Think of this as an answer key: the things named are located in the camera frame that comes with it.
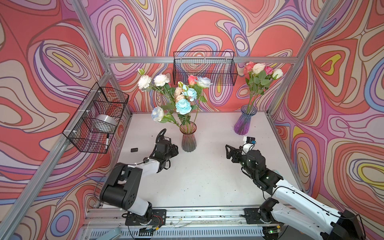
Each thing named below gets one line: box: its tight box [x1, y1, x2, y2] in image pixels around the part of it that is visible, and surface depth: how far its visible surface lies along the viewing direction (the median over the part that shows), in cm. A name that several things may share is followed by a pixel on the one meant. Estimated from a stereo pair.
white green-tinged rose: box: [272, 68, 284, 80], surface depth 84 cm
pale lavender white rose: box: [192, 76, 213, 132], surface depth 75 cm
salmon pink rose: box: [243, 61, 254, 113], surface depth 88 cm
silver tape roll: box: [95, 114, 118, 126], surface depth 75 cm
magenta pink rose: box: [258, 66, 274, 100], surface depth 84 cm
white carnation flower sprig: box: [137, 68, 175, 103], surface depth 71 cm
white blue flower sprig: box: [175, 81, 198, 133], surface depth 71 cm
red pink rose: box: [188, 75, 198, 86], surface depth 77 cm
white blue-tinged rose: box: [151, 106, 164, 122], surface depth 71 cm
